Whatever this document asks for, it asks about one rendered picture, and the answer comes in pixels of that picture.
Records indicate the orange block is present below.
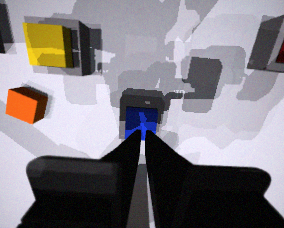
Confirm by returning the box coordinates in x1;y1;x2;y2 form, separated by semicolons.
5;87;48;125

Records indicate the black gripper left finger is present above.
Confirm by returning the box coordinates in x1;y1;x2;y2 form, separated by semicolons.
26;129;141;228

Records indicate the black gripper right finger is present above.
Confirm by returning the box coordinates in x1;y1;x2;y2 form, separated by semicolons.
145;130;271;228

